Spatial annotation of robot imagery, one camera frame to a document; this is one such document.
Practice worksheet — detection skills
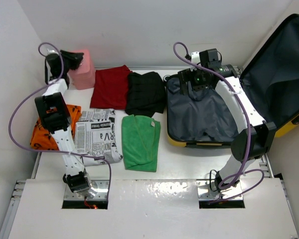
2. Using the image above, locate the dark red cloth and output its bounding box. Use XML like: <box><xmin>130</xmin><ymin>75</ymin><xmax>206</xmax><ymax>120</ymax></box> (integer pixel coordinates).
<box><xmin>90</xmin><ymin>65</ymin><xmax>132</xmax><ymax>110</ymax></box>

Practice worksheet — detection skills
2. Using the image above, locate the pink box with handle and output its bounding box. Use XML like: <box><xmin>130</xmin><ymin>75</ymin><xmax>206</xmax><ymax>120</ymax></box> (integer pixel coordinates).
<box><xmin>68</xmin><ymin>49</ymin><xmax>95</xmax><ymax>90</ymax></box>

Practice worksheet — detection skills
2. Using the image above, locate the yellow suitcase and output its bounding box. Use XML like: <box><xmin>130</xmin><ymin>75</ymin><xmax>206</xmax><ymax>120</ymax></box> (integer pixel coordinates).
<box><xmin>166</xmin><ymin>14</ymin><xmax>299</xmax><ymax>147</ymax></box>

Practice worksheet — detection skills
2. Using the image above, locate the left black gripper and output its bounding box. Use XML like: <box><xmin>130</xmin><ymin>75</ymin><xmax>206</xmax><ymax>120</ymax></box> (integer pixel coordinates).
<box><xmin>57</xmin><ymin>49</ymin><xmax>83</xmax><ymax>73</ymax></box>

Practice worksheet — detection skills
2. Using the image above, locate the metal base plate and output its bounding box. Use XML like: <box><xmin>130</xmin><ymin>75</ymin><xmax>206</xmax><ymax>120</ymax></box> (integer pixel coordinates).
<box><xmin>63</xmin><ymin>180</ymin><xmax>109</xmax><ymax>201</ymax></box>
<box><xmin>196</xmin><ymin>180</ymin><xmax>243</xmax><ymax>201</ymax></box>

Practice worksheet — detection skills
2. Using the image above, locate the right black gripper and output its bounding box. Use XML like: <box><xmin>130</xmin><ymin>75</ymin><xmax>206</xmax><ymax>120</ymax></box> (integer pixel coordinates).
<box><xmin>178</xmin><ymin>65</ymin><xmax>211</xmax><ymax>95</ymax></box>

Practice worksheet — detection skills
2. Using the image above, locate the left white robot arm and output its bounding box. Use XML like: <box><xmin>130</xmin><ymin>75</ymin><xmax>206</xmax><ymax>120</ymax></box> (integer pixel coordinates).
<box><xmin>35</xmin><ymin>50</ymin><xmax>92</xmax><ymax>199</ymax></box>

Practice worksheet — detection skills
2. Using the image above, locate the green microfiber towel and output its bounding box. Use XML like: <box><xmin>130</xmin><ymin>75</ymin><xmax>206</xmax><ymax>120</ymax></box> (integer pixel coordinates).
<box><xmin>121</xmin><ymin>115</ymin><xmax>161</xmax><ymax>173</ymax></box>

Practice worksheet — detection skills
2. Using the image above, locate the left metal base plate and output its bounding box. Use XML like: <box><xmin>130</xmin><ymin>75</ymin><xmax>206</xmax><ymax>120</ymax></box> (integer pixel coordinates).
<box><xmin>63</xmin><ymin>180</ymin><xmax>109</xmax><ymax>201</ymax></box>

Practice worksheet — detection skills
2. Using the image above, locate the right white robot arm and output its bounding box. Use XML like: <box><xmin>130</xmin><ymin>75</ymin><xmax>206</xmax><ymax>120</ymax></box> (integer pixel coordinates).
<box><xmin>167</xmin><ymin>49</ymin><xmax>276</xmax><ymax>192</ymax></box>

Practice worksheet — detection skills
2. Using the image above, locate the white front panel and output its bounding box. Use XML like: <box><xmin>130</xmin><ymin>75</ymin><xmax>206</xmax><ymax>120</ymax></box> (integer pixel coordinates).
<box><xmin>9</xmin><ymin>179</ymin><xmax>298</xmax><ymax>239</ymax></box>

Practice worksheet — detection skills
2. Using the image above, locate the newspaper print cloth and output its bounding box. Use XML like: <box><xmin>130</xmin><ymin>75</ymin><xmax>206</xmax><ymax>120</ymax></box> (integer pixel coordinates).
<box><xmin>75</xmin><ymin>109</ymin><xmax>123</xmax><ymax>167</ymax></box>

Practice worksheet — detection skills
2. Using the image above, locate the orange black patterned cloth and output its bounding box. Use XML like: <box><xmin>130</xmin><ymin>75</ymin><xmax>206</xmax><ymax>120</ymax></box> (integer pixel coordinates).
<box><xmin>30</xmin><ymin>105</ymin><xmax>82</xmax><ymax>150</ymax></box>

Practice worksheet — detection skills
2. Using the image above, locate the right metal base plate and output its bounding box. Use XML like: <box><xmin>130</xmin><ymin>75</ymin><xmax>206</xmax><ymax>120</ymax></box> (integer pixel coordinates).
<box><xmin>196</xmin><ymin>180</ymin><xmax>243</xmax><ymax>201</ymax></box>

